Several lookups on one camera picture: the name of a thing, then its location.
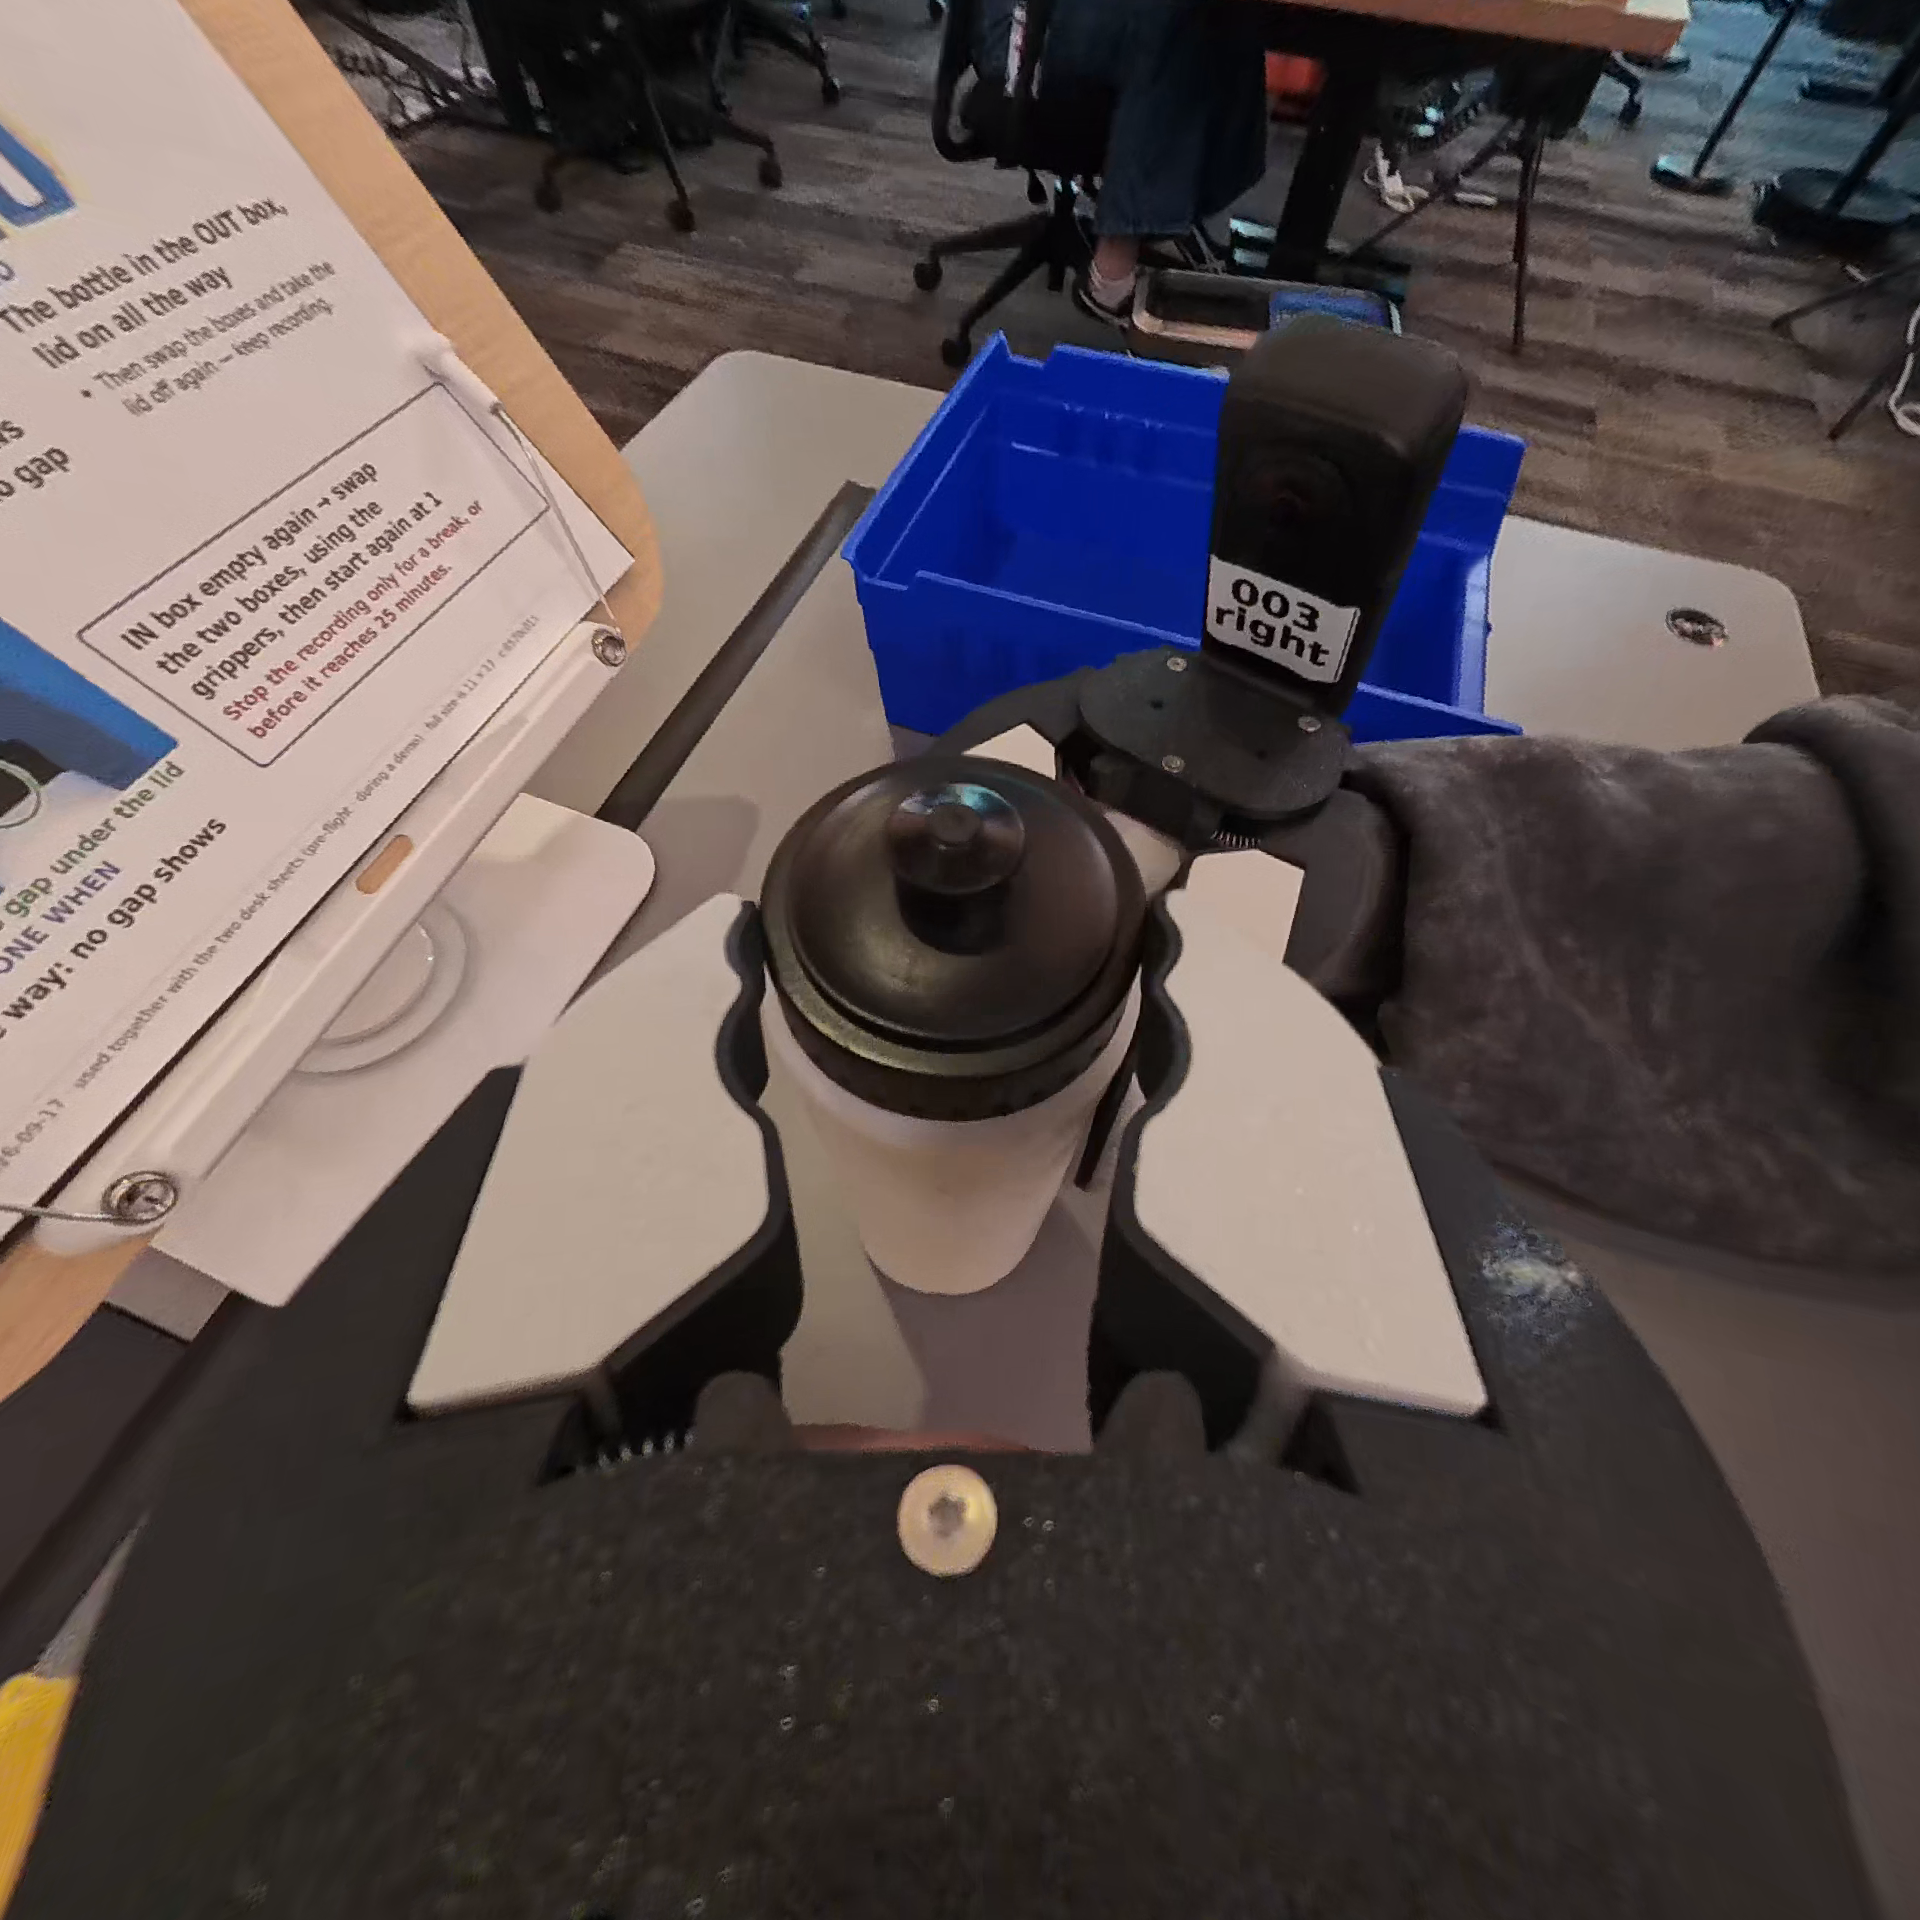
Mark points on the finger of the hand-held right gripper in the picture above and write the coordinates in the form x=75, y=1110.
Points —
x=1013, y=745
x=1230, y=891

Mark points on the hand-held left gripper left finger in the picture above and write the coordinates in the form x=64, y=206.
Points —
x=599, y=1200

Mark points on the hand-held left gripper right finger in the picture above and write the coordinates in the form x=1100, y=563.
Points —
x=1307, y=1200

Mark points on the blue plastic bin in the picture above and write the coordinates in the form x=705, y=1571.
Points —
x=1049, y=570

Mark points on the black bottle lid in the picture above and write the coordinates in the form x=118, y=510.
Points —
x=841, y=959

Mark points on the white plastic bottle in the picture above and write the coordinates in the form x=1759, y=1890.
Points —
x=947, y=1183

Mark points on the yellow plastic bin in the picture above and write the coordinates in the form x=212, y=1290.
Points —
x=32, y=1755

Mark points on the round metal table fitting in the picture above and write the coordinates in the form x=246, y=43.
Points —
x=1696, y=627

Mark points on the wooden instruction board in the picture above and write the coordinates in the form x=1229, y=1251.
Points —
x=569, y=449

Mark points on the black office chair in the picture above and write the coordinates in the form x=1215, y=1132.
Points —
x=989, y=89

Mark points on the wooden table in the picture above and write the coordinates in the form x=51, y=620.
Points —
x=1502, y=13

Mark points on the instruction board on stand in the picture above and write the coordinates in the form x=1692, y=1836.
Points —
x=196, y=449

